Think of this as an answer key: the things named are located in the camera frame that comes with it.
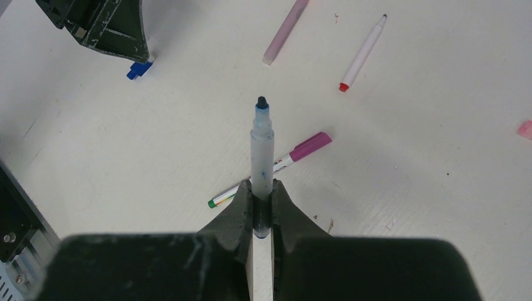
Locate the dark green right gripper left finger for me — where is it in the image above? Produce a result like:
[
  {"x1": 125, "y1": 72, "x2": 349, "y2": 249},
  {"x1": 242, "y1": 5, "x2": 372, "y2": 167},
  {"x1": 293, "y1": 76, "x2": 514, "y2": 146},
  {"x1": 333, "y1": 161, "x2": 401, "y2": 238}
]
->
[{"x1": 35, "y1": 180, "x2": 253, "y2": 300}]

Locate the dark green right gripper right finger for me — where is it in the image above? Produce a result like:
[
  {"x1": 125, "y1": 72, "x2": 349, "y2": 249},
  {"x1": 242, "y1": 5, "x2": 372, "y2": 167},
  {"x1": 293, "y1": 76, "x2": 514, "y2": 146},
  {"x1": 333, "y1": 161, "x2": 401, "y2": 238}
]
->
[{"x1": 272, "y1": 180, "x2": 481, "y2": 300}]

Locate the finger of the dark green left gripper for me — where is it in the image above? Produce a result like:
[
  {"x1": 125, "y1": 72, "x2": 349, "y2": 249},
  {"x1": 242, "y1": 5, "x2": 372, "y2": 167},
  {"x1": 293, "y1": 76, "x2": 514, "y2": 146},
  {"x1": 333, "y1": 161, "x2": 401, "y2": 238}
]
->
[{"x1": 36, "y1": 0, "x2": 150, "y2": 63}]

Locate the blue pen cap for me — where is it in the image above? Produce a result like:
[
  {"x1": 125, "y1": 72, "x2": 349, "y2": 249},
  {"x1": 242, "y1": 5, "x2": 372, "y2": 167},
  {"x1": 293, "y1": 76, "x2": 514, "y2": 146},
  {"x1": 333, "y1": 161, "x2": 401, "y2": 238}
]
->
[{"x1": 126, "y1": 52, "x2": 158, "y2": 80}]

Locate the magenta pen cap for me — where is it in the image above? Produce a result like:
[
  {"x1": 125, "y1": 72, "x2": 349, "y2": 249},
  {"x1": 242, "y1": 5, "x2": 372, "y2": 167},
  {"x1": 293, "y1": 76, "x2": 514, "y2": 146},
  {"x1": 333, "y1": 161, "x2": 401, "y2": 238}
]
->
[{"x1": 289, "y1": 132, "x2": 332, "y2": 162}]

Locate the white pen blue end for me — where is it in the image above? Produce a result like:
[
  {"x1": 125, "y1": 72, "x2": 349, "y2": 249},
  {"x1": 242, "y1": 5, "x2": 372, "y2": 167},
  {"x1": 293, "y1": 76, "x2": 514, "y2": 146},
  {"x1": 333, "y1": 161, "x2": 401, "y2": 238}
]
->
[{"x1": 250, "y1": 96, "x2": 275, "y2": 239}]

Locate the pink highlighter pen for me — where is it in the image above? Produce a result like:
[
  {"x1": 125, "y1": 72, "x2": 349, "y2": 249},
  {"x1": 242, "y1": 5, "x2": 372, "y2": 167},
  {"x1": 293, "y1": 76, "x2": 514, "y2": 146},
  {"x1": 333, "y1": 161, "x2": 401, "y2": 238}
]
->
[{"x1": 262, "y1": 0, "x2": 309, "y2": 66}]

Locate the white pen red end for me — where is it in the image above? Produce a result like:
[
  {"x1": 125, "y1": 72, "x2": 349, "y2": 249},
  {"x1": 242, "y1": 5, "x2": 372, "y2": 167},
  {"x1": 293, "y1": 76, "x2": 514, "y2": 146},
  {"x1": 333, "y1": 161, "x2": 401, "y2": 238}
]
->
[{"x1": 339, "y1": 14, "x2": 388, "y2": 92}]

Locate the pink highlighter cap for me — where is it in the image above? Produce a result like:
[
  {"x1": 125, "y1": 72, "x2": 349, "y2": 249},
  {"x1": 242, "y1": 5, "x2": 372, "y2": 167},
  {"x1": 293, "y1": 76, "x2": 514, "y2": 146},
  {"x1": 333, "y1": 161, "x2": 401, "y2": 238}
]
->
[{"x1": 517, "y1": 120, "x2": 532, "y2": 140}]

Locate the aluminium front rail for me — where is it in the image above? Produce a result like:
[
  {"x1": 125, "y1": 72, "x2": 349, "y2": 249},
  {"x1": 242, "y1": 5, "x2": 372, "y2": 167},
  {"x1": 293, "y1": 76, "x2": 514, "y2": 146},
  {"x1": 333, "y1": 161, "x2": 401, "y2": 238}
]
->
[{"x1": 1, "y1": 162, "x2": 60, "y2": 300}]

